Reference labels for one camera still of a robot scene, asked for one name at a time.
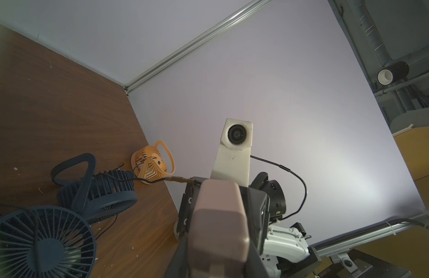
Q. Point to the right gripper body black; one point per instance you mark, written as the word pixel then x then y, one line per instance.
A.
pixel 256 204

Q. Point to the dark blue desk fan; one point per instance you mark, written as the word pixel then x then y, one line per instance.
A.
pixel 46 242
pixel 95 197

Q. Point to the pink USB plug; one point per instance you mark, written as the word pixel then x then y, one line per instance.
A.
pixel 218 240

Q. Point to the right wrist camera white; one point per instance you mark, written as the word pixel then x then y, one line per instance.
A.
pixel 232 161

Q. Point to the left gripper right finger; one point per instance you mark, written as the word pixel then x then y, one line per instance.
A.
pixel 254 267

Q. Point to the orange desk fan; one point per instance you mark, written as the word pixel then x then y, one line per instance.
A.
pixel 149 165

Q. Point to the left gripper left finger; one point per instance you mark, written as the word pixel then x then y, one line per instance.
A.
pixel 179 267

